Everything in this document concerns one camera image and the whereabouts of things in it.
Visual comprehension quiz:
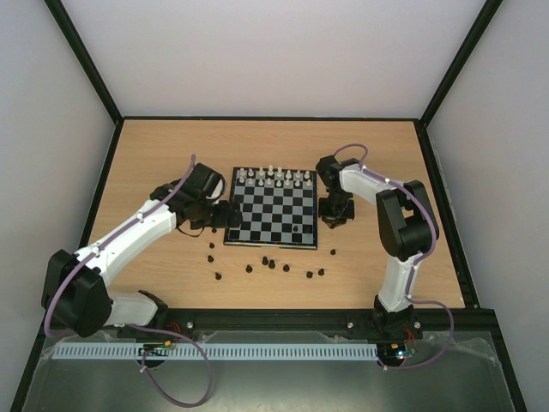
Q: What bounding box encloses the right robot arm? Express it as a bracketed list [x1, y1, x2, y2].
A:
[316, 155, 439, 336]

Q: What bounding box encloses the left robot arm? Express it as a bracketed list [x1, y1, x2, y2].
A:
[41, 161, 242, 338]

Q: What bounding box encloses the black and silver chessboard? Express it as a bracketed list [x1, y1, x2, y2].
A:
[224, 167, 318, 250]

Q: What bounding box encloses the grey slotted cable duct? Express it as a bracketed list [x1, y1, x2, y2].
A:
[51, 342, 378, 361]

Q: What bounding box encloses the black aluminium frame rail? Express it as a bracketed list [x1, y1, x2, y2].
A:
[42, 306, 498, 340]

